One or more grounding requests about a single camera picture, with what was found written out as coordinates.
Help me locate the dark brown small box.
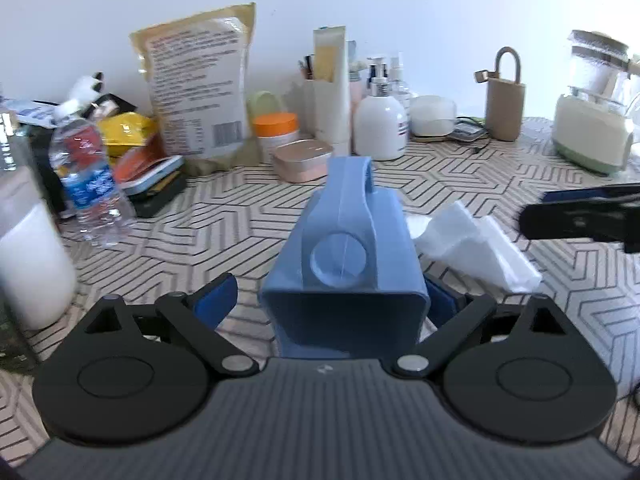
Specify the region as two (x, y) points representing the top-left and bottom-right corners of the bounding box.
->
(92, 93), (139, 122)

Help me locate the black cable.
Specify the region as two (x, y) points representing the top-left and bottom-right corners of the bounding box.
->
(456, 134), (497, 157)

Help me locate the blue plastic container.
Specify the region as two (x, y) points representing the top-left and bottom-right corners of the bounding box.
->
(259, 156), (432, 361)

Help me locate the pink metal case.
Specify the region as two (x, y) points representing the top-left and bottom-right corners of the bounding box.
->
(270, 140), (335, 184)

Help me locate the clear bottle with white liquid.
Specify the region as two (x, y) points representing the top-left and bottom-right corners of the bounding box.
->
(0, 110), (78, 331)

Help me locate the white squeeze tube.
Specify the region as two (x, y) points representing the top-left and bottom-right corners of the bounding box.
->
(313, 26), (351, 158)

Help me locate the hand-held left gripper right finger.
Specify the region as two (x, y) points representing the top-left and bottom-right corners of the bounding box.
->
(390, 277), (568, 378)

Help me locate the cream green blender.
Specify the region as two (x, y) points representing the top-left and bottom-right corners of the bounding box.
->
(551, 30), (640, 177)

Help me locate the geometric patterned tablecloth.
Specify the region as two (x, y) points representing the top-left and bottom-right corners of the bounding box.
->
(0, 117), (640, 467)

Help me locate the peach pump bottle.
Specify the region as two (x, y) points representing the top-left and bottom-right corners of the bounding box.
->
(349, 57), (365, 118)

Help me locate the white blue packet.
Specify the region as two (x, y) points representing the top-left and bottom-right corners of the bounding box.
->
(7, 99), (62, 129)

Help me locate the tan printed pouch bag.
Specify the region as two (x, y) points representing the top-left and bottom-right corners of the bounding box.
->
(129, 2), (257, 177)

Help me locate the panda toy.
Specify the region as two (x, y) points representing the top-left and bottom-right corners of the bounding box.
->
(59, 72), (106, 117)

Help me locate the pale green round lid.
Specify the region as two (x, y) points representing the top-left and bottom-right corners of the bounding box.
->
(247, 90), (284, 122)

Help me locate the orange lid jar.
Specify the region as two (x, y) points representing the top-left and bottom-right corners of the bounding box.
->
(251, 112), (301, 166)

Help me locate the white paper towel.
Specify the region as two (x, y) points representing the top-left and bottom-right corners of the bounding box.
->
(406, 200), (543, 295)

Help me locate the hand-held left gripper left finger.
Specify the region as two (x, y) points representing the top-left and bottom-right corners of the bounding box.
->
(82, 272), (261, 378)

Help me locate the white round container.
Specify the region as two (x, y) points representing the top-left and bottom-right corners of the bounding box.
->
(410, 95), (458, 137)

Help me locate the white round pump bottle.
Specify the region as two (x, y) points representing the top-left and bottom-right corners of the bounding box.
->
(354, 75), (408, 162)

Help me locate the clear plastic water bottle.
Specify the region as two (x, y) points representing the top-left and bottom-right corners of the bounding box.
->
(48, 112), (137, 247)

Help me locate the yellow packet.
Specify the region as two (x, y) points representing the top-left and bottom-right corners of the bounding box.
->
(97, 112), (162, 159)

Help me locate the black flat box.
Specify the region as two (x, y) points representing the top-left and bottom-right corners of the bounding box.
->
(131, 172), (189, 219)

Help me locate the clear spray bottle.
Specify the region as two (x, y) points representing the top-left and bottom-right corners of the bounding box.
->
(390, 52), (414, 113)

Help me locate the beige case with loop handle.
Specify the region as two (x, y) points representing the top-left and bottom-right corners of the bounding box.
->
(474, 46), (527, 142)

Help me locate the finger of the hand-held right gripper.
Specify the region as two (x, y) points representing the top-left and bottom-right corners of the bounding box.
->
(519, 184), (640, 254)

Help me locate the orange tin box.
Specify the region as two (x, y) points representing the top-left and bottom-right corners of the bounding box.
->
(112, 135), (186, 196)

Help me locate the white pen holder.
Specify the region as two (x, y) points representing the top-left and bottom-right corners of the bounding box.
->
(301, 77), (322, 137)

